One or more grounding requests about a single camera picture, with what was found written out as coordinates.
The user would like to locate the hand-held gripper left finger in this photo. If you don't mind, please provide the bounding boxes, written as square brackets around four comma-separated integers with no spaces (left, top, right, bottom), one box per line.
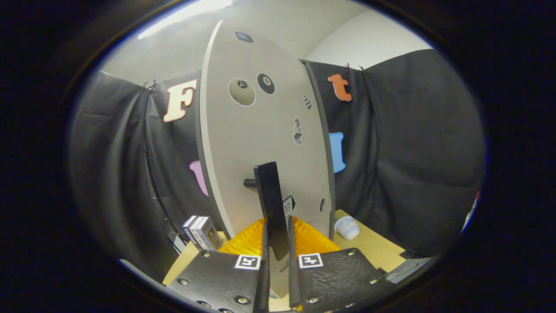
[165,217,270,313]

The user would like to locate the white cabinet door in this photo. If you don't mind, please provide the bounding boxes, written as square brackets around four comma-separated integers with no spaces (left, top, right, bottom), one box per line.
[195,20,335,300]

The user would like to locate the white rounded object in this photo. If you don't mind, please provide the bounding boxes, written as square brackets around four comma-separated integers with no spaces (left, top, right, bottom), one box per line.
[334,216,360,240]

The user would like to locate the grey cabinet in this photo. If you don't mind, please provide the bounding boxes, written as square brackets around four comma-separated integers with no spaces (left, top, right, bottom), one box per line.
[300,60,337,237]

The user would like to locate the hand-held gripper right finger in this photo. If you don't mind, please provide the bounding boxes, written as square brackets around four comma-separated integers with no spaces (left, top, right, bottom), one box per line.
[288,216,402,313]

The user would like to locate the white spine book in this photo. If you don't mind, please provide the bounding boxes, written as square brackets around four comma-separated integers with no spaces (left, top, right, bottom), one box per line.
[191,216,209,250]

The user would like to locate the black backdrop cloth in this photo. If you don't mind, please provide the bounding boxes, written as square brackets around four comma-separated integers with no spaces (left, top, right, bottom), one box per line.
[69,49,486,279]

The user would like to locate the black door handle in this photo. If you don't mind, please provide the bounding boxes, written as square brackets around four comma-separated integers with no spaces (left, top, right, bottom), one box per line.
[243,162,291,261]

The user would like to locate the grey cover book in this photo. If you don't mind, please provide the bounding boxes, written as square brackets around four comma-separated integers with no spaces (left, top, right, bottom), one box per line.
[198,216,224,251]

